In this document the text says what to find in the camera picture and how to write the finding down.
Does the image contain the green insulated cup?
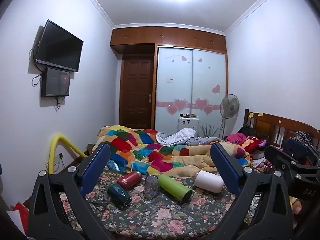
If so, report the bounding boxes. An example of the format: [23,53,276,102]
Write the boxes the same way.
[157,174,193,203]

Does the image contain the wooden overhead cabinet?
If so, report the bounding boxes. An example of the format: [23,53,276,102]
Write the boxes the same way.
[110,27,227,54]

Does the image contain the dark teal cup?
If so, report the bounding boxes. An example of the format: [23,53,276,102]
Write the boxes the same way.
[107,184,132,207]

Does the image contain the wooden bed headboard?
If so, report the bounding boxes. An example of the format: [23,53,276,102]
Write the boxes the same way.
[244,109,320,153]

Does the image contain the blue striped cloth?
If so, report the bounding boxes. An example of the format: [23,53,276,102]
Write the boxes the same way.
[107,160,125,173]

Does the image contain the yellow bent pipe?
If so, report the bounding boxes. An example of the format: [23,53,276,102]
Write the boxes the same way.
[49,134,88,174]

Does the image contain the white standing fan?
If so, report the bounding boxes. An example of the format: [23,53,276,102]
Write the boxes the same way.
[217,94,240,140]

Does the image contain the clear glass cup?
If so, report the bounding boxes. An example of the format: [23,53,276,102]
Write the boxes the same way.
[144,175,160,198]

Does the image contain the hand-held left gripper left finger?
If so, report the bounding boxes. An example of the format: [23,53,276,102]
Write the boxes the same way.
[28,142,118,240]

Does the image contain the dotted dark cloth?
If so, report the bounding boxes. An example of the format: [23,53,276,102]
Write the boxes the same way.
[294,131,314,145]

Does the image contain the white small cabinet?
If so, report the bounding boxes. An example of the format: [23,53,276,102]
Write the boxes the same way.
[178,116,200,137]

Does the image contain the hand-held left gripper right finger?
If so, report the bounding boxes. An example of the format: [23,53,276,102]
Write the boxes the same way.
[210,142,294,240]

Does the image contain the grey blanket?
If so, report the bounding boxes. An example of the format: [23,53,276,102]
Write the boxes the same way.
[156,128,225,147]

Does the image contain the white cup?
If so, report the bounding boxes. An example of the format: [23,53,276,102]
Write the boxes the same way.
[194,170,225,194]

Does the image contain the person's right hand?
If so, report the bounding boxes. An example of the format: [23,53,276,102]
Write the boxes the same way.
[291,198,303,215]

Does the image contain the red insulated cup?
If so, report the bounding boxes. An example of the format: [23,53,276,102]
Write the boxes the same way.
[117,171,142,190]

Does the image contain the red plush toy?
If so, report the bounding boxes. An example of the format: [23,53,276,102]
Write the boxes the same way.
[239,136,268,153]

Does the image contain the frosted sliding wardrobe doors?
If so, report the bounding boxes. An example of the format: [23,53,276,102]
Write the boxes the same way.
[155,45,228,140]

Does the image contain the black wall television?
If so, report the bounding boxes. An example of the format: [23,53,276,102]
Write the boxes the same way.
[35,19,84,72]

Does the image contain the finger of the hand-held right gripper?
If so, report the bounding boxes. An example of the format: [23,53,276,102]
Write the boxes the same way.
[283,137,320,167]
[264,145,300,178]

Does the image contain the dried twigs bundle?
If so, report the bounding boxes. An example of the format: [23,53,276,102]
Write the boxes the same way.
[201,124,220,138]

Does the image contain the pink clothing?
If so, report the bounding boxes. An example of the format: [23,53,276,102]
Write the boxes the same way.
[225,133,248,145]

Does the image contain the colourful patchwork quilt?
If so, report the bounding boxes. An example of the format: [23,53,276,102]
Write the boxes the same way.
[96,125,253,179]

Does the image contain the small black wall monitor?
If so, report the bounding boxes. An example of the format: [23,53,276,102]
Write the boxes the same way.
[41,67,70,98]

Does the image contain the black bag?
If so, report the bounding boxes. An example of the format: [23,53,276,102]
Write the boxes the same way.
[237,125,258,137]

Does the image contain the brown wooden door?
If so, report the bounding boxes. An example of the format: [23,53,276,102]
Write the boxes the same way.
[120,55,153,130]

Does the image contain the red box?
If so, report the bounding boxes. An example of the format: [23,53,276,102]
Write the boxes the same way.
[12,202,29,234]

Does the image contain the floral bed sheet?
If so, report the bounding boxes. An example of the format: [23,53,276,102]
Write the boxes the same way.
[59,170,253,240]

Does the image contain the black television cable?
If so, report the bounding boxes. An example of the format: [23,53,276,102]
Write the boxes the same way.
[29,40,42,86]

